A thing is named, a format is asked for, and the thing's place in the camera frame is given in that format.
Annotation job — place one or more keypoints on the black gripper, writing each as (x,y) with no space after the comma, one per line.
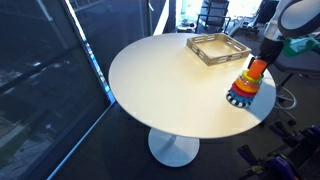
(270,50)

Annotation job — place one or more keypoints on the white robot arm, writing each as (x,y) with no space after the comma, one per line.
(296,16)

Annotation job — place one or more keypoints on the black padded stool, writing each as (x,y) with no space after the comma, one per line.
(300,63)

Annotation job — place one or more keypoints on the wooden slotted tray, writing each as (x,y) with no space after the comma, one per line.
(216,50)

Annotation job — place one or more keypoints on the black office chair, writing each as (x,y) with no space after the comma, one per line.
(213,13)

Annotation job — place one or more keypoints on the black clamp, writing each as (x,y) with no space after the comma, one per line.
(281,131)

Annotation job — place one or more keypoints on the orange post with striped base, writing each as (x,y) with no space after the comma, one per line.
(257,68)

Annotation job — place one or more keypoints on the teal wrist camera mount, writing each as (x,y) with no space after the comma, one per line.
(298,46)

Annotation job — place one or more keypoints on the white table pedestal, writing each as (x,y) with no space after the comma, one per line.
(173,150)

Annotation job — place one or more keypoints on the light window frame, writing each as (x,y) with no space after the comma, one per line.
(100,71)

